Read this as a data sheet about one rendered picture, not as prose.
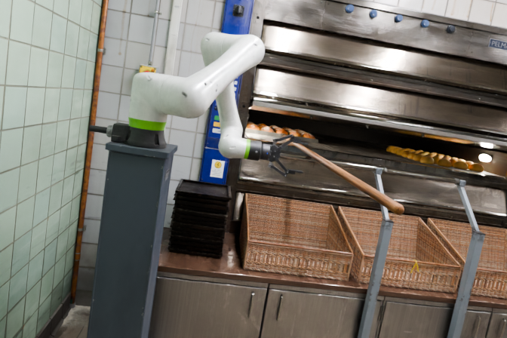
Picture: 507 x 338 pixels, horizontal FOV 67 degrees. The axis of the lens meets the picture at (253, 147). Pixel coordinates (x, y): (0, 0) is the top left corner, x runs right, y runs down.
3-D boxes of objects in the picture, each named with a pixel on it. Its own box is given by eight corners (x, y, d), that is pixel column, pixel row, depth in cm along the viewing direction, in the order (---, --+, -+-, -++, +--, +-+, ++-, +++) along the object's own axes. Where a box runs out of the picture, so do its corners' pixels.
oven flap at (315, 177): (238, 180, 232) (242, 148, 237) (503, 217, 253) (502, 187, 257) (239, 179, 228) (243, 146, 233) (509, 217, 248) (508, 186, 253)
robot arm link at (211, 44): (218, 40, 149) (233, 28, 157) (192, 38, 154) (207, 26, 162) (225, 81, 160) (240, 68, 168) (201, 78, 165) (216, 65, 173)
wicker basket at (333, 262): (237, 235, 237) (244, 192, 233) (324, 246, 242) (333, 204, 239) (241, 270, 189) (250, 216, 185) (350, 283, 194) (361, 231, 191)
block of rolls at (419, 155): (384, 150, 318) (385, 144, 317) (437, 158, 324) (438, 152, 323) (422, 163, 258) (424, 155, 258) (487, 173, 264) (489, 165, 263)
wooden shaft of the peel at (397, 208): (404, 216, 102) (407, 206, 102) (394, 215, 102) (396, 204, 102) (286, 139, 271) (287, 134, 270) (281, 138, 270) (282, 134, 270)
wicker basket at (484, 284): (416, 256, 250) (425, 216, 247) (496, 267, 256) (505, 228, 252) (462, 294, 202) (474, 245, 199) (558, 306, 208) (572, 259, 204)
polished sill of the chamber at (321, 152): (242, 143, 236) (243, 137, 236) (505, 182, 257) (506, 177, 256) (243, 145, 230) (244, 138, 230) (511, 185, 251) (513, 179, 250)
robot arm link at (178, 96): (190, 92, 113) (268, 30, 150) (149, 85, 120) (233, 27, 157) (198, 129, 120) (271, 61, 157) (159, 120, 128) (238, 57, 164)
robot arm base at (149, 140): (81, 138, 125) (84, 120, 124) (97, 133, 139) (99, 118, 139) (161, 150, 127) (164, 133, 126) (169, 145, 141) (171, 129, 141)
